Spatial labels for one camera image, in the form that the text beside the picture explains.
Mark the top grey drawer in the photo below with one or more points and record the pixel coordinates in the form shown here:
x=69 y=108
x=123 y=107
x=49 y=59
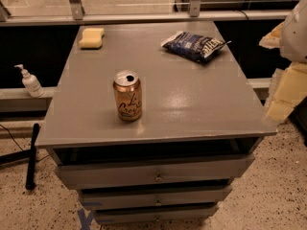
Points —
x=153 y=172

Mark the orange La Croix can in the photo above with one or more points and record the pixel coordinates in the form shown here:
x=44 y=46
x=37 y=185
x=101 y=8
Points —
x=128 y=95

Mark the blue chip bag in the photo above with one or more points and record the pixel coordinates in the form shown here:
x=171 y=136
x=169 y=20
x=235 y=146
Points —
x=195 y=47

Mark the middle grey drawer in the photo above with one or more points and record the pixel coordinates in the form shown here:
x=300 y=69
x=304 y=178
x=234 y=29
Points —
x=155 y=198

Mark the bottom grey drawer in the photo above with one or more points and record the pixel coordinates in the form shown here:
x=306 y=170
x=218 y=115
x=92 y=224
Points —
x=199 y=210

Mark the grey drawer cabinet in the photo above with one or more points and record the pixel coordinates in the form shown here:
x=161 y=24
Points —
x=189 y=110

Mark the yellow sponge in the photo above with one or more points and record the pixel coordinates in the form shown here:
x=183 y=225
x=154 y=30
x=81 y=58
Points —
x=92 y=38

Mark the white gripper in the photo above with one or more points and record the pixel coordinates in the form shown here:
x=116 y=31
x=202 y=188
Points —
x=295 y=35

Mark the metal window rail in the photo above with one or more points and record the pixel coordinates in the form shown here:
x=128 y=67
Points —
x=106 y=19

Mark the grey drawer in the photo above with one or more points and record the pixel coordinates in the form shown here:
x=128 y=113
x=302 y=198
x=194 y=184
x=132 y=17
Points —
x=153 y=172
x=155 y=198
x=199 y=210

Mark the black stand leg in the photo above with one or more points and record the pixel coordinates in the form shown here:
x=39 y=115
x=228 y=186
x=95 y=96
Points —
x=30 y=179

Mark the white pump bottle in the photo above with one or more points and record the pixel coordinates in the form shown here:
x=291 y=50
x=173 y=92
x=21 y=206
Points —
x=30 y=82

